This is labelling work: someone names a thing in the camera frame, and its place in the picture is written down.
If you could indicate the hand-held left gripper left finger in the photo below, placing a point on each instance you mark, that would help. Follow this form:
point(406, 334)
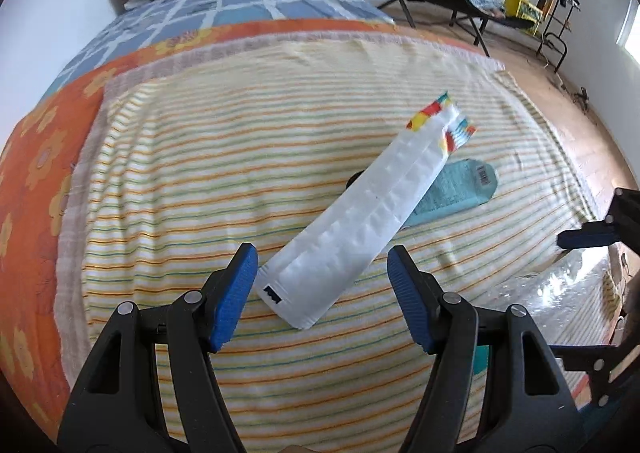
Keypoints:
point(232, 298)

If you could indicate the striped yellow towel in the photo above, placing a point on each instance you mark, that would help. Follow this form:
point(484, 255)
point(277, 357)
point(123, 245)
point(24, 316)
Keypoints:
point(225, 158)

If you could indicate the white snack wrapper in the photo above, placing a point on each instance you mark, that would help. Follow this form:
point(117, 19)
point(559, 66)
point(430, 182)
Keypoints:
point(360, 223)

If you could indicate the teal packet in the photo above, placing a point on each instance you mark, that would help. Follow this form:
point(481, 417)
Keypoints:
point(460, 188)

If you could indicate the yellow plastic crate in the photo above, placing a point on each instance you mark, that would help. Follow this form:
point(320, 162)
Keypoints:
point(522, 8)

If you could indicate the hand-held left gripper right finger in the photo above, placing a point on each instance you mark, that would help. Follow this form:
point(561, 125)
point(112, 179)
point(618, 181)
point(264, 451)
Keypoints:
point(412, 303)

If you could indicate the orange floral blanket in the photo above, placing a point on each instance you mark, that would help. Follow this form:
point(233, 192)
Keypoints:
point(35, 173)

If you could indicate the window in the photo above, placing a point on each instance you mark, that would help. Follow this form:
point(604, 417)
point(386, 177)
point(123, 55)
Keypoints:
point(631, 25)

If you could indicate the black drying rack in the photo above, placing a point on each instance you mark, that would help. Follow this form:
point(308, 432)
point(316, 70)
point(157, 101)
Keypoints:
point(552, 38)

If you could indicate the clear plastic bottle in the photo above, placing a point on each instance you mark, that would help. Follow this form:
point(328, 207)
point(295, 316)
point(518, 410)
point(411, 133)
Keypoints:
point(545, 283)

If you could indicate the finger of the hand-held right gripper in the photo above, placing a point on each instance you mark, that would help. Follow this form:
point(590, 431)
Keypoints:
point(595, 363)
point(585, 237)

